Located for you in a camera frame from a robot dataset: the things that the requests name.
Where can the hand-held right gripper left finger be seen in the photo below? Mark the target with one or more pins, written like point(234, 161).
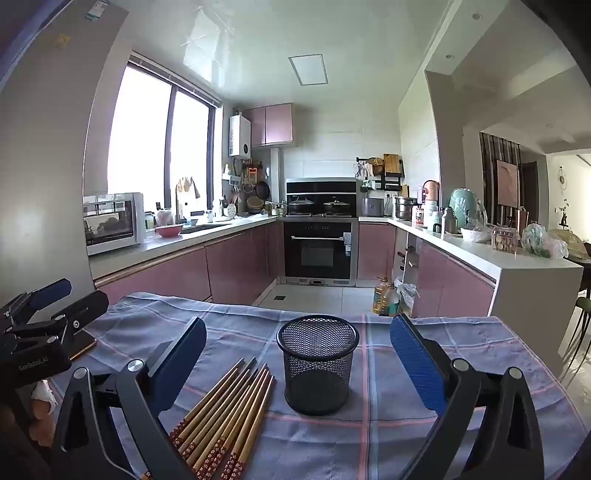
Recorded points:
point(184, 350)

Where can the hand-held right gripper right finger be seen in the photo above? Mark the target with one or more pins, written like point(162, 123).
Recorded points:
point(415, 364)

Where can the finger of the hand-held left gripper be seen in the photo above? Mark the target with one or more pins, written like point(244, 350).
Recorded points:
point(83, 307)
point(51, 293)

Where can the bundle of wooden chopsticks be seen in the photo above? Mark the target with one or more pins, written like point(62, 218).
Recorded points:
point(221, 415)

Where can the black mesh holder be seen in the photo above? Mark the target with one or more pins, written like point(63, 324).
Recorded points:
point(318, 378)

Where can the person's left hand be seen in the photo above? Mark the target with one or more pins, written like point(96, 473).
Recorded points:
point(44, 408)

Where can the dark smartphone bronze rim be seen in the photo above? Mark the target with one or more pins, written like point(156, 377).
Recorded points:
point(85, 344)

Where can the white plastic bag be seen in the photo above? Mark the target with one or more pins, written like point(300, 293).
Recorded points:
point(407, 295)

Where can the yellow cooking oil bottle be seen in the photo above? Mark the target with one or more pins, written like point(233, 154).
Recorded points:
point(381, 295)

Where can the white countertop oven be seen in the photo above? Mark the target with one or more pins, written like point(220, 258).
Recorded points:
point(115, 226)

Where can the blue plaid tablecloth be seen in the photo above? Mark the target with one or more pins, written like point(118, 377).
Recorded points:
point(369, 443)

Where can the pink base cabinets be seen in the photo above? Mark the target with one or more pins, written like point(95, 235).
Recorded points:
point(461, 286)
point(231, 263)

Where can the pink bowl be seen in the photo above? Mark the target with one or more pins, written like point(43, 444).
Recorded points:
point(168, 230)

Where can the kitchen sink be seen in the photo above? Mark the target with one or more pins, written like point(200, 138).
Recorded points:
point(203, 227)

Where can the grey refrigerator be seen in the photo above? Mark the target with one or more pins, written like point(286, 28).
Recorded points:
point(46, 161)

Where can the steel kitchen faucet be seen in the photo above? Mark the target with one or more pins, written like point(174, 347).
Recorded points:
point(178, 205)

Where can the white bowl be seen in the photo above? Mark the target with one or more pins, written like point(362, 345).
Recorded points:
point(474, 235)

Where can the steel thermos bottle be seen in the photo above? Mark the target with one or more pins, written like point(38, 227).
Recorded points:
point(449, 221)

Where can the black built-in oven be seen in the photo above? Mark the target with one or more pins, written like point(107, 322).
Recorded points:
point(318, 254)

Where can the white plastic bottles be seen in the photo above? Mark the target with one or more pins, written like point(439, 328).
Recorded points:
point(432, 217)

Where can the clear plastic cookie box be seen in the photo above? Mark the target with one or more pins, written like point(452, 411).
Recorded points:
point(504, 240)

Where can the steel steamer pot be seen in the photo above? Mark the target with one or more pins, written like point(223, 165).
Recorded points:
point(405, 208)

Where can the mint green kitchen appliance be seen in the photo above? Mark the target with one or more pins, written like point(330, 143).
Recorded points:
point(464, 205)

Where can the pink electric kettle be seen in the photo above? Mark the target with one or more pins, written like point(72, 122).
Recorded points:
point(430, 190)

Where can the black wok with lid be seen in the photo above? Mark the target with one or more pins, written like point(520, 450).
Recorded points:
point(301, 205)
point(338, 206)

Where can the plastic bags with vegetables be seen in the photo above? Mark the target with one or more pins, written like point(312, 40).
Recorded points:
point(542, 242)

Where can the green chair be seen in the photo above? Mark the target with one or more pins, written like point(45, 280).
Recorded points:
point(582, 307)

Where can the large kitchen window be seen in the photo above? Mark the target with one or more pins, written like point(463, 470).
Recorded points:
point(138, 138)

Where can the black frying pan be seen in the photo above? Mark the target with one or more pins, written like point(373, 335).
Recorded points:
point(262, 189)

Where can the black integrated stove hood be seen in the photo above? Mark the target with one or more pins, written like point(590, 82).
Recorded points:
point(323, 185)

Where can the wooden cutting board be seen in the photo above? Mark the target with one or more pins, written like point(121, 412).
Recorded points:
point(392, 164)

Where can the square ceiling light panel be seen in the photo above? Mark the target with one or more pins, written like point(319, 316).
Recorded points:
point(308, 69)

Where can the black wall rack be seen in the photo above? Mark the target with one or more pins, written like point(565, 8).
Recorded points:
point(392, 182)

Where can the framed wall picture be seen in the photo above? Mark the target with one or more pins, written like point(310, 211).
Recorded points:
point(507, 182)

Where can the white wall water heater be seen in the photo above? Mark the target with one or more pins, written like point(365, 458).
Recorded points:
point(240, 136)

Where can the pink wall cabinets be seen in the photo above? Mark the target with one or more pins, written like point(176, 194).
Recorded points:
point(277, 124)

